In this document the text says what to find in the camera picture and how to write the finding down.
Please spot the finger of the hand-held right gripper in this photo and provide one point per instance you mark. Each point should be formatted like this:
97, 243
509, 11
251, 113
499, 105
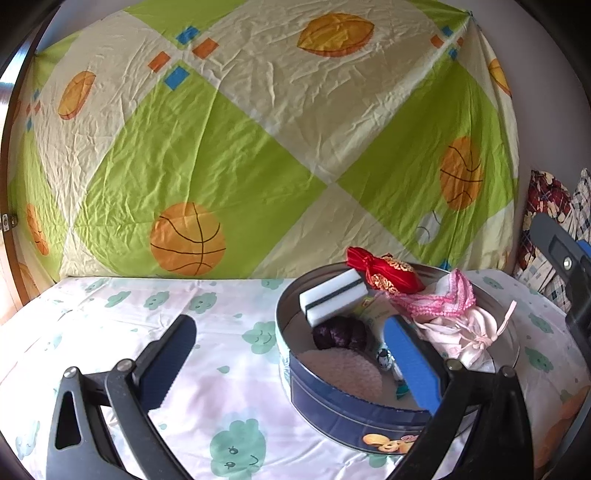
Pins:
565, 258

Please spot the pink lace trimmed cloth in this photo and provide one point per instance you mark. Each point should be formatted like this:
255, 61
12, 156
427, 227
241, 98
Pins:
438, 300

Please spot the small doll figure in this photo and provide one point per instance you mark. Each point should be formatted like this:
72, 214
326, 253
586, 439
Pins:
383, 357

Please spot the sports print bedsheet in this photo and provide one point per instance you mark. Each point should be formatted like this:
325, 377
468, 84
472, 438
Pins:
277, 138

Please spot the purple cloth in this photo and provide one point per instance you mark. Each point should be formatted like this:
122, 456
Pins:
337, 334

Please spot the pink satin pouch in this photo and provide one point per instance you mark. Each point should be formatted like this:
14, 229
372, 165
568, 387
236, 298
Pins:
466, 337

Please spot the cloud print tablecloth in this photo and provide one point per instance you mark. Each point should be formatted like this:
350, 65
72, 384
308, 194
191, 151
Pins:
138, 304

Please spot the small teal item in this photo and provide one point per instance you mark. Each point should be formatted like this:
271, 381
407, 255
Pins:
402, 391

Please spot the pink fluffy pad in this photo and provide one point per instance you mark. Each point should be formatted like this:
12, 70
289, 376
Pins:
341, 374

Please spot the white sponge with dark stripe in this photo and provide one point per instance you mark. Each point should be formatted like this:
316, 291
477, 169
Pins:
323, 300

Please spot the red plaid bear blanket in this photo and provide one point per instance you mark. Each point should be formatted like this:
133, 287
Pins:
545, 194

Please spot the white blue check cloth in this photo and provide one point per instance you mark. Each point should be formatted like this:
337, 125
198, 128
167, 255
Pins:
538, 272

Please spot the red embroidered pouch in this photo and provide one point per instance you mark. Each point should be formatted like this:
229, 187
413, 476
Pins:
388, 272

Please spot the round blue metal tin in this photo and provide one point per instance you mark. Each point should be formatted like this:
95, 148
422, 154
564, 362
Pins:
323, 415

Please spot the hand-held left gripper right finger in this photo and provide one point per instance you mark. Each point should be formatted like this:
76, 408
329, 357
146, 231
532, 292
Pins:
411, 364

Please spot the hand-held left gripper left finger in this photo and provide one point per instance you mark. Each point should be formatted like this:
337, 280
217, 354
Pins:
171, 355

